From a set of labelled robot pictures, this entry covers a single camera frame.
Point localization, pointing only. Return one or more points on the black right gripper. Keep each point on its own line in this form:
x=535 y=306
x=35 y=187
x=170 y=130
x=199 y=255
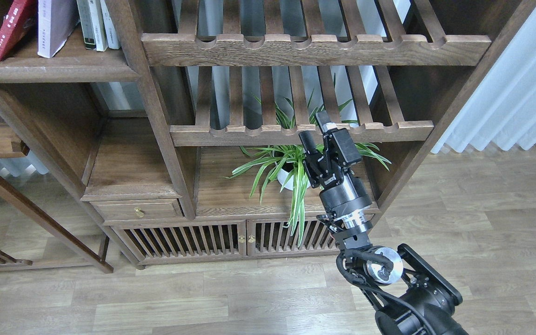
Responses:
x=343 y=195

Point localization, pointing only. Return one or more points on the white lavender paperback book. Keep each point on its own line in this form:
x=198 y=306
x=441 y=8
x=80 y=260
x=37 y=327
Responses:
x=56 y=21

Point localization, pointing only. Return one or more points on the red paperback book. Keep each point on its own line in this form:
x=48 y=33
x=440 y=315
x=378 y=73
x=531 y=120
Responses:
x=21 y=17

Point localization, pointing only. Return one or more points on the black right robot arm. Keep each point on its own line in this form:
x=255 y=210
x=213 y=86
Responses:
x=408 y=295

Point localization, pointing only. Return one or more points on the green spider plant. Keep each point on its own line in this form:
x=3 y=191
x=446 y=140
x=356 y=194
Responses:
x=290 y=157

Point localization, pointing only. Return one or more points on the white plant pot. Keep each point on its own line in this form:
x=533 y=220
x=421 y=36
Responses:
x=286 y=179

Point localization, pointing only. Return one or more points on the dark wooden bookshelf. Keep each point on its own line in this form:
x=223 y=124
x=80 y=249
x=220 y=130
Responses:
x=155 y=124

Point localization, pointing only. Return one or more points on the white pleated curtain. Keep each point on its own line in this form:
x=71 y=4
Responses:
x=502 y=110

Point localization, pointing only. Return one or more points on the brass drawer knob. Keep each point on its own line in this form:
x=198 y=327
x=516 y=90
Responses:
x=139 y=212

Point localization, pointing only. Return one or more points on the white upright book right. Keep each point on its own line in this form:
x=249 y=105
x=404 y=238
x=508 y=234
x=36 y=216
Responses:
x=111 y=34

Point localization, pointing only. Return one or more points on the white upright book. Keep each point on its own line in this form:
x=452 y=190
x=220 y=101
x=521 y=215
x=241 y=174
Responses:
x=111 y=34
x=92 y=25

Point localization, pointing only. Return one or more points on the white upright book left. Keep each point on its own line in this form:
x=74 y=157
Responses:
x=92 y=25

